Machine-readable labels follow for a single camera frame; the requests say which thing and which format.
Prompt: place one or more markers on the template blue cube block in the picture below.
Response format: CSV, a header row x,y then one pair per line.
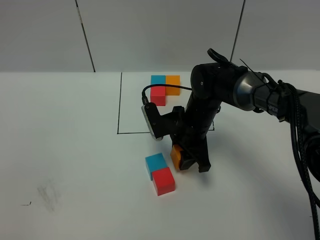
x,y
158,80

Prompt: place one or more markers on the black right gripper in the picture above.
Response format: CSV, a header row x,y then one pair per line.
x,y
188,129

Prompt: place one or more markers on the template orange cube block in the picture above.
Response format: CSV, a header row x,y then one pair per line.
x,y
173,80

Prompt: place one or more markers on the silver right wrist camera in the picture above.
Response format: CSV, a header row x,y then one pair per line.
x,y
144,111

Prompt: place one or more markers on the template red cube block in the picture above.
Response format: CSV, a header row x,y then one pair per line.
x,y
158,95

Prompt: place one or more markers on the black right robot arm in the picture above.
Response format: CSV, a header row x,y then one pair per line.
x,y
224,82

